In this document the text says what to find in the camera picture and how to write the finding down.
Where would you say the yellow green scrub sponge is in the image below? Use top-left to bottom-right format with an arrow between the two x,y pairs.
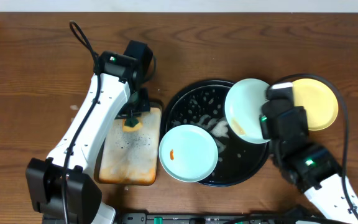
122,117 -> 143,133

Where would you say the light blue plate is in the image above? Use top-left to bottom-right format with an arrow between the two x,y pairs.
224,78 -> 269,144
158,124 -> 218,182

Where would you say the yellow plate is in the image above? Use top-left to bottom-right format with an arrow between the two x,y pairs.
293,78 -> 339,131

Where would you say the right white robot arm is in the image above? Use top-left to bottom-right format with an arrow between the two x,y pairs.
260,99 -> 358,223

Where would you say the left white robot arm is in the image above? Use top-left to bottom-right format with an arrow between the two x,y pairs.
25,52 -> 153,223

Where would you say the rectangular soapy water tray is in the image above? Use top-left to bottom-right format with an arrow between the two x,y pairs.
94,102 -> 162,186

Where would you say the round black tray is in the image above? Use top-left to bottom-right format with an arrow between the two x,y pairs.
160,80 -> 269,187

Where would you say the right black cable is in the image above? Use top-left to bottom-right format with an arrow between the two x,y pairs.
272,73 -> 358,224

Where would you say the black cable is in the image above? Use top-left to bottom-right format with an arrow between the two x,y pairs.
272,73 -> 358,224
61,20 -> 101,224

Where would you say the left black cable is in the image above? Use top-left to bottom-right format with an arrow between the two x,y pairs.
61,20 -> 101,224

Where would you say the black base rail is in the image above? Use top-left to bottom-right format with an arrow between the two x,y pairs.
113,212 -> 341,224

